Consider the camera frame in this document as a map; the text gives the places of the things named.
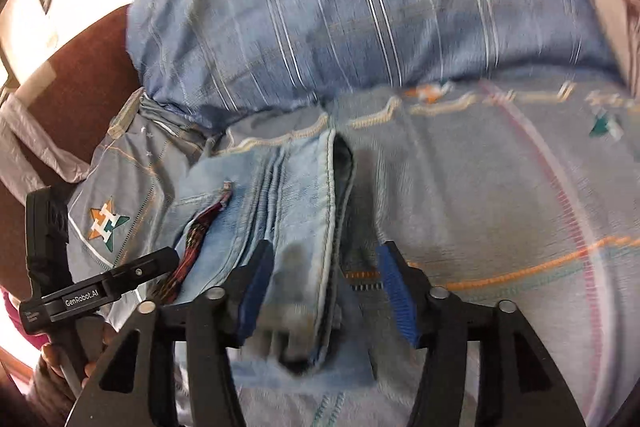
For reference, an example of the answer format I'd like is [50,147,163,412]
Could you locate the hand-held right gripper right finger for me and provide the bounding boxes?
[376,241,587,427]

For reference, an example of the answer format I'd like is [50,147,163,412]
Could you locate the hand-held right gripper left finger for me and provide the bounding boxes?
[65,239,276,427]

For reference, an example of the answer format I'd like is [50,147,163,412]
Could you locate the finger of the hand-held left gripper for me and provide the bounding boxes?
[107,247,180,297]

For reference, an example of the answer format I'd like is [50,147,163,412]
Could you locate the light blue denim pants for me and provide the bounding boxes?
[150,127,381,390]

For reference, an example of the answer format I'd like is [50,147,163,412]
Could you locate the person's left hand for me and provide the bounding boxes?
[35,322,118,413]

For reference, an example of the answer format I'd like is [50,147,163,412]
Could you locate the pink cloth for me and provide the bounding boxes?
[0,284,23,325]

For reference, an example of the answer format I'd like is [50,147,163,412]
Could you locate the grey printed bedsheet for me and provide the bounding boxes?
[65,77,640,427]

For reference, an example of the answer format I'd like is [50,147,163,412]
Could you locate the brown headboard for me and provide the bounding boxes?
[0,4,146,298]

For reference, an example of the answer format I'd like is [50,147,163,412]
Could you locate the dark blue denim garment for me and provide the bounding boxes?
[125,0,626,115]

